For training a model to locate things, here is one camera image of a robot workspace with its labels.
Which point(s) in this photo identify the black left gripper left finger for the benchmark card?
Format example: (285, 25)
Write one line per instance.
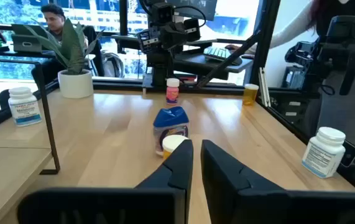
(171, 180)

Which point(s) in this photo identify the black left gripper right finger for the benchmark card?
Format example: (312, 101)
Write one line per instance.
(227, 186)

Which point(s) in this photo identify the pink medicine bottle white cap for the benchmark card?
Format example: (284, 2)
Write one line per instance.
(172, 93)

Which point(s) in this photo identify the blue cap Tums bottle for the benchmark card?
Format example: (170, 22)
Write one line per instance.
(169, 119)

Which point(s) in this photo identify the white melatonin bottle blue band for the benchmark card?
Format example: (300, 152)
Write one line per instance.
(323, 155)
(25, 109)

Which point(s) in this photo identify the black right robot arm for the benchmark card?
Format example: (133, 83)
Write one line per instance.
(161, 68)

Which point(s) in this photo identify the black desk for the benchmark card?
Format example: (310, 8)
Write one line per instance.
(196, 63)

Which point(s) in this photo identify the black keyboard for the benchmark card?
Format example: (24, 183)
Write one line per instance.
(219, 53)

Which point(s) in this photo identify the grey office chair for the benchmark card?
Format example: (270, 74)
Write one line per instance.
(113, 63)

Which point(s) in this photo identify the black crossbar with silver brackets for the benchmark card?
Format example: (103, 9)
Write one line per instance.
(289, 123)

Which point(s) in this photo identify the white slats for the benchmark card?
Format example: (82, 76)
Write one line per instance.
(264, 87)

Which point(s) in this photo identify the green plant in white pot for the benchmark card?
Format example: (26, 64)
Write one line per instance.
(75, 84)

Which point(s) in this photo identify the grey laptop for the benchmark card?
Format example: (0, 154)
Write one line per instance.
(25, 43)

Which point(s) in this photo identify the black equipment on stand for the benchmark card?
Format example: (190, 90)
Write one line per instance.
(335, 46)

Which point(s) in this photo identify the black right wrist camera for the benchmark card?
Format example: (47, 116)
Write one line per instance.
(163, 12)

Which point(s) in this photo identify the wooden shelf black metal frame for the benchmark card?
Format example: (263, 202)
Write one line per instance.
(6, 174)

